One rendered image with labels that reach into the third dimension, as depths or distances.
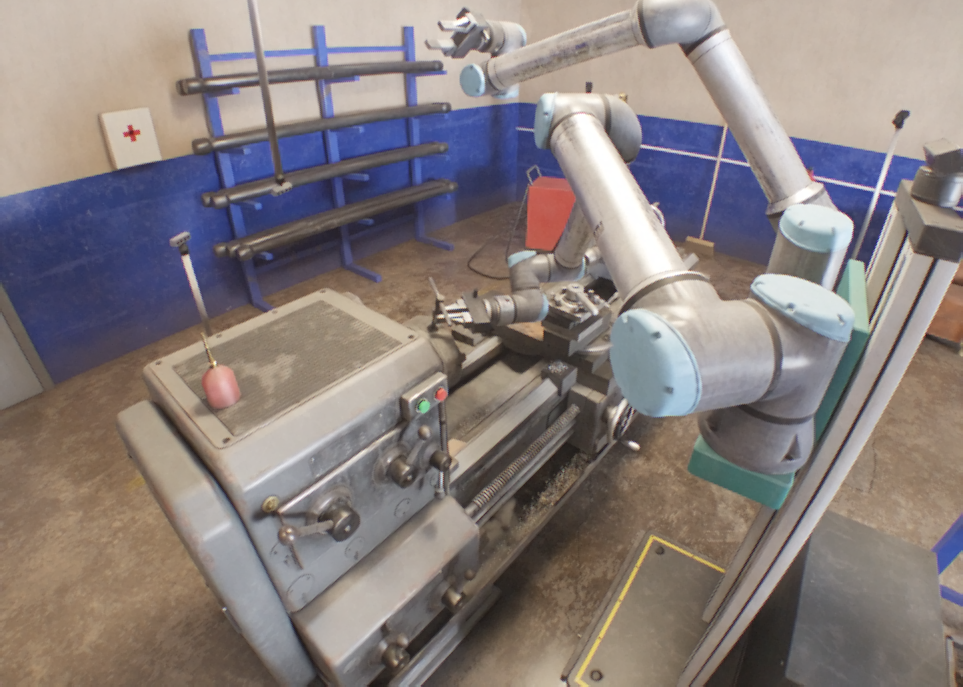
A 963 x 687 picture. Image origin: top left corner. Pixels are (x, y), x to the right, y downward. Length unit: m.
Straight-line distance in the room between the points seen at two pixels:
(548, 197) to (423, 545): 3.77
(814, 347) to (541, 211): 4.11
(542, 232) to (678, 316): 4.16
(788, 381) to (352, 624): 1.06
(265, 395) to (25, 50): 3.23
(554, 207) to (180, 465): 4.10
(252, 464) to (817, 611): 1.32
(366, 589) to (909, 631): 1.32
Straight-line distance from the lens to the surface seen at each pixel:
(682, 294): 0.68
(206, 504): 0.99
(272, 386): 1.07
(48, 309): 4.18
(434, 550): 1.38
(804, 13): 5.51
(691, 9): 1.27
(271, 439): 0.98
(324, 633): 1.30
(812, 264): 1.19
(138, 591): 2.65
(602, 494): 2.59
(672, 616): 1.92
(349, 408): 1.03
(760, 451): 0.83
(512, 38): 1.58
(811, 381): 0.78
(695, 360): 0.63
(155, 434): 1.15
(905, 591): 1.64
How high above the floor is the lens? 1.95
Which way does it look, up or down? 31 degrees down
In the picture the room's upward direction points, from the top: straight up
